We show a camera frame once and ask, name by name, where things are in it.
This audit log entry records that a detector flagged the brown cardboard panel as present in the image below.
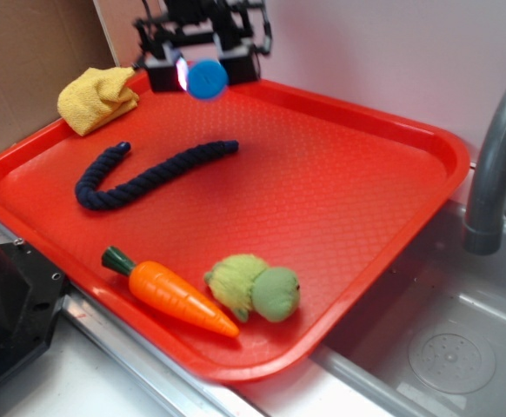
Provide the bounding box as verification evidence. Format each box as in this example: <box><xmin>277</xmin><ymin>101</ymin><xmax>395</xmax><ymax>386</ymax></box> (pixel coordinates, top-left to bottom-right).
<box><xmin>0</xmin><ymin>1</ymin><xmax>114</xmax><ymax>152</ymax></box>

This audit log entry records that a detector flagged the blue plastic toy bottle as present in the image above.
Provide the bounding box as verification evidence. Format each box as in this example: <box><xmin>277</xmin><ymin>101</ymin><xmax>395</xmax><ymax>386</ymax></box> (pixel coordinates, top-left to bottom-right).
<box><xmin>187</xmin><ymin>60</ymin><xmax>229</xmax><ymax>101</ymax></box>

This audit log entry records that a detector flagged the grey toy faucet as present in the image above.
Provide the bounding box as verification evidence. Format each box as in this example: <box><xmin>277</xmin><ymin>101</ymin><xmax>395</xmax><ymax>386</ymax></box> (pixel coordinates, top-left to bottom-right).
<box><xmin>463</xmin><ymin>91</ymin><xmax>506</xmax><ymax>255</ymax></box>

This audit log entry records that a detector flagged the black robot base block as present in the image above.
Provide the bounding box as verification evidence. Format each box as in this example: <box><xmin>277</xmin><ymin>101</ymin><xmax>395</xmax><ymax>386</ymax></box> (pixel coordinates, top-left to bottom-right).
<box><xmin>0</xmin><ymin>241</ymin><xmax>67</xmax><ymax>384</ymax></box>

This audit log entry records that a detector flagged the orange plastic toy carrot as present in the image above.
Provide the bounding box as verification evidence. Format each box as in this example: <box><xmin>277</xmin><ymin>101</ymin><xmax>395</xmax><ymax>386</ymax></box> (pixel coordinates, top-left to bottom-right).
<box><xmin>101</xmin><ymin>246</ymin><xmax>240</xmax><ymax>338</ymax></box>

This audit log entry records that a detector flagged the yellow folded cloth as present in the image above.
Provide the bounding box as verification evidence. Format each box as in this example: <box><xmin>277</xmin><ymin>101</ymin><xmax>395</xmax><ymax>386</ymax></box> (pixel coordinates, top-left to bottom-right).
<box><xmin>57</xmin><ymin>67</ymin><xmax>139</xmax><ymax>136</ymax></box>

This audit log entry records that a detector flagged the red plastic tray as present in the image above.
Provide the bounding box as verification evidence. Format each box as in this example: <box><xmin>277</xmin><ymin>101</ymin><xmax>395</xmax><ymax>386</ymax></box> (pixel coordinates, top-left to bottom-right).
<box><xmin>0</xmin><ymin>74</ymin><xmax>469</xmax><ymax>383</ymax></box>

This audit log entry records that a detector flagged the grey plastic toy sink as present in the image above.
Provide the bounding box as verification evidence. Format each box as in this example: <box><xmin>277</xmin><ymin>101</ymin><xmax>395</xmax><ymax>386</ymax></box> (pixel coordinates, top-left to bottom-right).
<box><xmin>313</xmin><ymin>202</ymin><xmax>506</xmax><ymax>416</ymax></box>

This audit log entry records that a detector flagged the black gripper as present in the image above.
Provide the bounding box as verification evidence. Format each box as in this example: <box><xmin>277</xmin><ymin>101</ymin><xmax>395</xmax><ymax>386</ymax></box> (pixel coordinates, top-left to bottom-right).
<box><xmin>133</xmin><ymin>1</ymin><xmax>272</xmax><ymax>92</ymax></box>

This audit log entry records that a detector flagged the green plush turtle toy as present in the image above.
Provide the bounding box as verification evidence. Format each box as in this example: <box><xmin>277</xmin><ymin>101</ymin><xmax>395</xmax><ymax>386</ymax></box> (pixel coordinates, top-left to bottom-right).
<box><xmin>203</xmin><ymin>254</ymin><xmax>301</xmax><ymax>323</ymax></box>

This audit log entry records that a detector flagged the dark blue twisted rope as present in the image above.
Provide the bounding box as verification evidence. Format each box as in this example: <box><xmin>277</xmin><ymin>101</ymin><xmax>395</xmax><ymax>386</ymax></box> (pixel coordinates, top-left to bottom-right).
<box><xmin>74</xmin><ymin>139</ymin><xmax>240</xmax><ymax>212</ymax></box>

